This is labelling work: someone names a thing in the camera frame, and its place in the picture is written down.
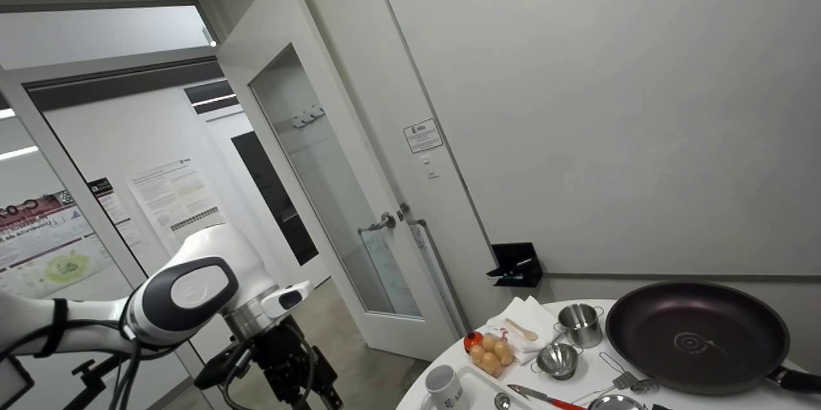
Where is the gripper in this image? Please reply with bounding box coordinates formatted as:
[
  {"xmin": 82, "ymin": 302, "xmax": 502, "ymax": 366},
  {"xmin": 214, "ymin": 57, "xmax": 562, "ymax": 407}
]
[{"xmin": 247, "ymin": 317, "xmax": 344, "ymax": 410}]

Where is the small steel bowl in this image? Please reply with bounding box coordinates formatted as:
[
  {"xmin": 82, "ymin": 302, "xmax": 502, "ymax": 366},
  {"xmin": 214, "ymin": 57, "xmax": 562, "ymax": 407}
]
[{"xmin": 530, "ymin": 342, "xmax": 583, "ymax": 380}]

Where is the white mug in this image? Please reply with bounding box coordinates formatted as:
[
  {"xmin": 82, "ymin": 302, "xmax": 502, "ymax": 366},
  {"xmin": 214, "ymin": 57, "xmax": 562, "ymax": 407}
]
[{"xmin": 423, "ymin": 364, "xmax": 470, "ymax": 410}]

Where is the steel door pull bar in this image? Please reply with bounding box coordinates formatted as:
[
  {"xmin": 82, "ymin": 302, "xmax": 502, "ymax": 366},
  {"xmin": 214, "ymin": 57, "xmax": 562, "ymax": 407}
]
[{"xmin": 409, "ymin": 219, "xmax": 470, "ymax": 336}]

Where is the stand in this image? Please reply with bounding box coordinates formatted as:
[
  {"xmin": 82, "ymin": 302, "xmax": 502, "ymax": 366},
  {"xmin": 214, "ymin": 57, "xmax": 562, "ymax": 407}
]
[{"xmin": 63, "ymin": 355, "xmax": 124, "ymax": 410}]

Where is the wooden spoon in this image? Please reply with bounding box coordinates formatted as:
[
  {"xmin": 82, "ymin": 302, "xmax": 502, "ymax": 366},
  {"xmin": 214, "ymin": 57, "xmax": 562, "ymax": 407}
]
[{"xmin": 504, "ymin": 318, "xmax": 539, "ymax": 342}]

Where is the white text poster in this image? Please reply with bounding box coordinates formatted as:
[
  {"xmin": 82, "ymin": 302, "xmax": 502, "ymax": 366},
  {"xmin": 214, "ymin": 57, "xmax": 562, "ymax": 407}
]
[{"xmin": 127, "ymin": 158, "xmax": 227, "ymax": 252}]

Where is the white paper napkin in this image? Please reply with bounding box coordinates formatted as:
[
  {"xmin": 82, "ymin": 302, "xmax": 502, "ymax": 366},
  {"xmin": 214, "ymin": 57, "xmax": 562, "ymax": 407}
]
[{"xmin": 486, "ymin": 296, "xmax": 566, "ymax": 366}]

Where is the white door with glass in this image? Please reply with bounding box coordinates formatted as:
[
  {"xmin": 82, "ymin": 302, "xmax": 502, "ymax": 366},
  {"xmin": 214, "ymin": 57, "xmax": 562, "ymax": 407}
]
[{"xmin": 217, "ymin": 0, "xmax": 491, "ymax": 361}]

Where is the small steel pot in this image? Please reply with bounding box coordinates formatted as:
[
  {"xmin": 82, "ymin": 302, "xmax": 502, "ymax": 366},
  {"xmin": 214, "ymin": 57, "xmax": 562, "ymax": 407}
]
[{"xmin": 554, "ymin": 303, "xmax": 605, "ymax": 349}]

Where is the white door sign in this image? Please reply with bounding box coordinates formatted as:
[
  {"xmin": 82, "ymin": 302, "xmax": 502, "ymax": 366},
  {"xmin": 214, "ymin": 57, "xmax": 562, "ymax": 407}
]
[{"xmin": 403, "ymin": 117, "xmax": 444, "ymax": 155}]

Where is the colourful poster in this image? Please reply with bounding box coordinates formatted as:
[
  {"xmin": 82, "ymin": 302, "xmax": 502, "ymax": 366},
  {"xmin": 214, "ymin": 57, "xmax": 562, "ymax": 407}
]
[{"xmin": 0, "ymin": 191, "xmax": 111, "ymax": 300}]

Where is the steel lid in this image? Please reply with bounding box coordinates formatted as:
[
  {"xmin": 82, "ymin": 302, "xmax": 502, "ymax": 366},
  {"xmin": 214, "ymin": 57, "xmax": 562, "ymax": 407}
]
[{"xmin": 588, "ymin": 394, "xmax": 647, "ymax": 410}]

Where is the steel slotted spatula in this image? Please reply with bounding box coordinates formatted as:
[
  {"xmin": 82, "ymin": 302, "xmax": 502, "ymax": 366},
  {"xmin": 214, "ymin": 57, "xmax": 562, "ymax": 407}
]
[{"xmin": 599, "ymin": 352, "xmax": 641, "ymax": 391}]

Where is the large dark frying pan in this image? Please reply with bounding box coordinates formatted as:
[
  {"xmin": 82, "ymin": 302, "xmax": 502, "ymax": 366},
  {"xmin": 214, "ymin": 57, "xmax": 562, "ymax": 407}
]
[{"xmin": 605, "ymin": 281, "xmax": 821, "ymax": 396}]

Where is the transom window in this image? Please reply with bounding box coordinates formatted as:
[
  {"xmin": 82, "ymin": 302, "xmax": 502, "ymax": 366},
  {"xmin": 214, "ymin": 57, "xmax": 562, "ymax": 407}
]
[{"xmin": 0, "ymin": 4, "xmax": 217, "ymax": 72}]

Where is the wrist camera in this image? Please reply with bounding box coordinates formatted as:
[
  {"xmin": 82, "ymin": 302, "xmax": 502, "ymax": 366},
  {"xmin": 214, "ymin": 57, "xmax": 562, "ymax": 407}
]
[{"xmin": 194, "ymin": 345, "xmax": 255, "ymax": 391}]

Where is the steel door handle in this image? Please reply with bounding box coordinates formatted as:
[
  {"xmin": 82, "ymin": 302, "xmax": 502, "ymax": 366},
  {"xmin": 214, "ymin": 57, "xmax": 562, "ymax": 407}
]
[{"xmin": 357, "ymin": 202, "xmax": 412, "ymax": 235}]

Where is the red handled knife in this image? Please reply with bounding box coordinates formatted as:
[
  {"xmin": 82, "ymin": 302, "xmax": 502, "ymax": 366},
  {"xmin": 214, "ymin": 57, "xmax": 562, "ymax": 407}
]
[{"xmin": 507, "ymin": 384, "xmax": 588, "ymax": 410}]

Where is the black wall holder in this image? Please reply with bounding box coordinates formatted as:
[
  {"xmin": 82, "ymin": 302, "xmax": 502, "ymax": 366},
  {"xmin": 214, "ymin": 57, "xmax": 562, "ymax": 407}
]
[{"xmin": 486, "ymin": 242, "xmax": 544, "ymax": 288}]

